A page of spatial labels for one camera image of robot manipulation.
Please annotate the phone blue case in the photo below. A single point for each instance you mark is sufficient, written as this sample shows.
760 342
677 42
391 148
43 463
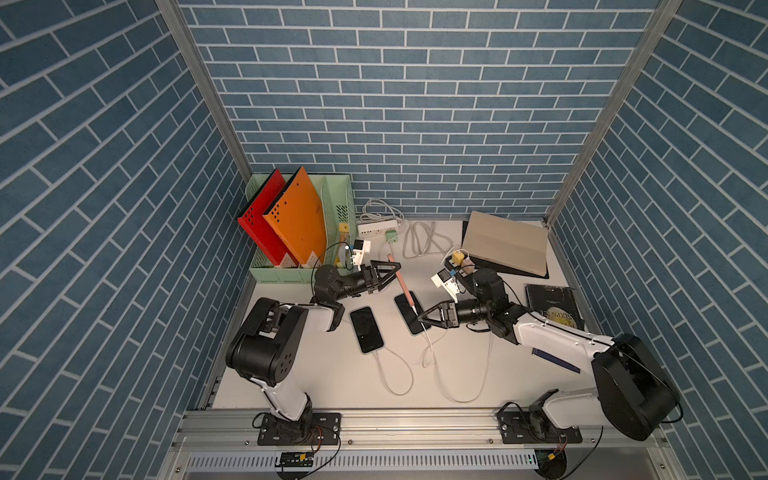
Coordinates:
366 330

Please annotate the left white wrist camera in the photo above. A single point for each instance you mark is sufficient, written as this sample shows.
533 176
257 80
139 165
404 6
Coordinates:
360 248

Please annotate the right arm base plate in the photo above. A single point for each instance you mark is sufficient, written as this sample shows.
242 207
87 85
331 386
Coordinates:
517 428

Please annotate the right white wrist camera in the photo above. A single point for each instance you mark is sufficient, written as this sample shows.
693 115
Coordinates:
446 280

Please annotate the white power strip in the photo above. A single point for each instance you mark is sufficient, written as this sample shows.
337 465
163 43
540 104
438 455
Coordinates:
375 229

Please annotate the phone pink case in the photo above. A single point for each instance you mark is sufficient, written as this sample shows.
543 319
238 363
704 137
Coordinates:
405 289

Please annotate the black power strip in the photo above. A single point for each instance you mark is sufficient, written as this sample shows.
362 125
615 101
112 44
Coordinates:
463 273

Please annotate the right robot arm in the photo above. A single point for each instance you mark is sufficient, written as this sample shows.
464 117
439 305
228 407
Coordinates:
627 388

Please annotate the black book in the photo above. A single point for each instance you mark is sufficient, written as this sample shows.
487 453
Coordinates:
555 303

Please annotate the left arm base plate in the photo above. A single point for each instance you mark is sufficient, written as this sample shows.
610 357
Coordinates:
322 429

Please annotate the aluminium front rail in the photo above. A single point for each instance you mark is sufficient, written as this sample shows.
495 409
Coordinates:
391 429

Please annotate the red file folder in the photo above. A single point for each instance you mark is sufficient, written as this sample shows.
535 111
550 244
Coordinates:
259 230

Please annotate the green plastic file basket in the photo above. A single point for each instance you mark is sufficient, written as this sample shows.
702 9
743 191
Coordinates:
337 198

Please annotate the yellow charger plug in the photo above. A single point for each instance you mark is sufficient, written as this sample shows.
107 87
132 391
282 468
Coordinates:
457 258

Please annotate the phone green case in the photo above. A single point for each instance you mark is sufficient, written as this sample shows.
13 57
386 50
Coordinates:
409 315

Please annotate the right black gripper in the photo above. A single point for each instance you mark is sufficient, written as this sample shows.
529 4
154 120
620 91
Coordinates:
437 323

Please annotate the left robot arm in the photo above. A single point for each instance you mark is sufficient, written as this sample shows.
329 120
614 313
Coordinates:
265 347

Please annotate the orange file folder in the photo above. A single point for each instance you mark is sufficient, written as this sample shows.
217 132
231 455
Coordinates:
297 216

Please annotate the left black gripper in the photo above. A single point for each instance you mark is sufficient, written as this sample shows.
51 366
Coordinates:
366 278

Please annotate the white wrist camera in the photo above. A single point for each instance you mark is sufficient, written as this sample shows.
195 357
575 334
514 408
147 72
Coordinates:
446 280
360 248

